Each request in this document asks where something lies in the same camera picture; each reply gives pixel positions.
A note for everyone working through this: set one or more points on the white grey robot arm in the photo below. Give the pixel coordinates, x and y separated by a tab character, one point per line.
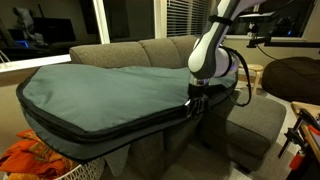
209	58

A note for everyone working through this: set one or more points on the wooden table with clamps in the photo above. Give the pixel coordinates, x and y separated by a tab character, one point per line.
305	165

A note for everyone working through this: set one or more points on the white wire laundry basket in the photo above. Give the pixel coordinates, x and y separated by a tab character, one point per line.
83	170

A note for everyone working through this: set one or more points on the orange cloth pile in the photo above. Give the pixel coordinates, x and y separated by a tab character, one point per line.
30	145

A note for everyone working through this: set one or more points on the dark brown bean bag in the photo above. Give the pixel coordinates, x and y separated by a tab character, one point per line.
293	79

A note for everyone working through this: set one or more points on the grey fabric sofa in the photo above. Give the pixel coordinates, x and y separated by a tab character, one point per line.
245	135

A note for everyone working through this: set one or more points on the large teal zippered bag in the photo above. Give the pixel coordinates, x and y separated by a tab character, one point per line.
84	112

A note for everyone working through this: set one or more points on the light wooden stool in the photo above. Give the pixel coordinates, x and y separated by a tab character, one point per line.
253	75

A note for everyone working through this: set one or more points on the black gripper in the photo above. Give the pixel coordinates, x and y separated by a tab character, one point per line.
196	101

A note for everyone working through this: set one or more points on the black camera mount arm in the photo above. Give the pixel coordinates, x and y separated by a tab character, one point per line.
266	41

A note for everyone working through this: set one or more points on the black stereo camera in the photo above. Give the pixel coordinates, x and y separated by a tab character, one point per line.
258	17

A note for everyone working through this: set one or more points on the dark television screen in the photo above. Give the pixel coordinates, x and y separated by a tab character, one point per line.
54	29

